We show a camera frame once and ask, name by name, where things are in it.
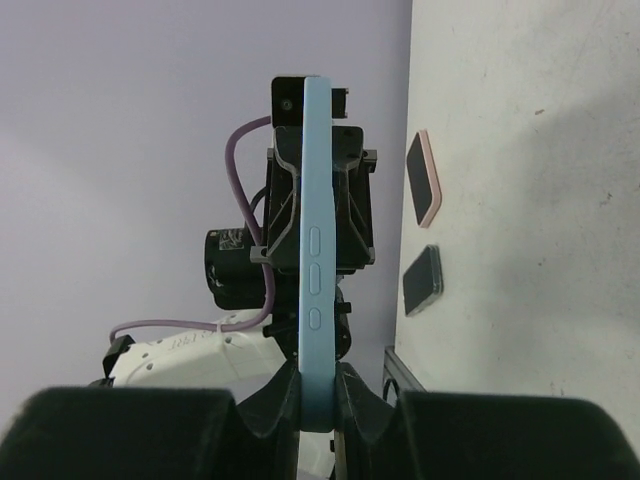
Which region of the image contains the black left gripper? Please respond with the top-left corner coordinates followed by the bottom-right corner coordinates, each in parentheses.
top-left (204, 126), bottom-right (377, 359)

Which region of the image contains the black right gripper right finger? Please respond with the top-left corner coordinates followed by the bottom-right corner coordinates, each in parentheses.
top-left (335, 364), bottom-right (639, 479)

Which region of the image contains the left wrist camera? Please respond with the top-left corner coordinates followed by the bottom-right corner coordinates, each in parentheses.
top-left (271, 75), bottom-right (349, 128)

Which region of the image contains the light blue phone case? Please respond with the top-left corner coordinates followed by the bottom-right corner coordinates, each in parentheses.
top-left (298, 76), bottom-right (336, 433)

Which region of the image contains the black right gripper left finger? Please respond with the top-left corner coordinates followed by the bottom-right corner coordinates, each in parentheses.
top-left (1, 363), bottom-right (300, 479)

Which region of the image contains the phone in clear case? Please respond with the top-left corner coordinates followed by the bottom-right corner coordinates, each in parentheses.
top-left (402, 245), bottom-right (444, 317)

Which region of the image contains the teal phone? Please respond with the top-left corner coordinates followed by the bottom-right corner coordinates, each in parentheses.
top-left (293, 176), bottom-right (302, 279)

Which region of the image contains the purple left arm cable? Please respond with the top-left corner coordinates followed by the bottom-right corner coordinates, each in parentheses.
top-left (108, 114), bottom-right (279, 344)

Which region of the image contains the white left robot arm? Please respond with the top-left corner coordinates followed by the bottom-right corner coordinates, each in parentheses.
top-left (103, 126), bottom-right (377, 388)

